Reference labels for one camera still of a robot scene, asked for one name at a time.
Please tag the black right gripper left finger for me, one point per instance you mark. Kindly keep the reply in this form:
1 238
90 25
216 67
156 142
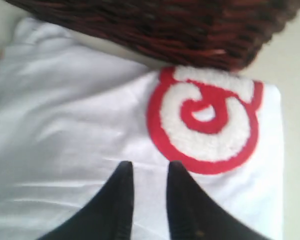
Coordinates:
107 216

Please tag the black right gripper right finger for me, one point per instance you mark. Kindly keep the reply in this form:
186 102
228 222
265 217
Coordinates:
193 215

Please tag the white t-shirt red patch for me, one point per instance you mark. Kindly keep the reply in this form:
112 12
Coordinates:
69 115

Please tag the dark red wicker basket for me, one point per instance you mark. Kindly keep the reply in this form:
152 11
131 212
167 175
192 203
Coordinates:
223 34

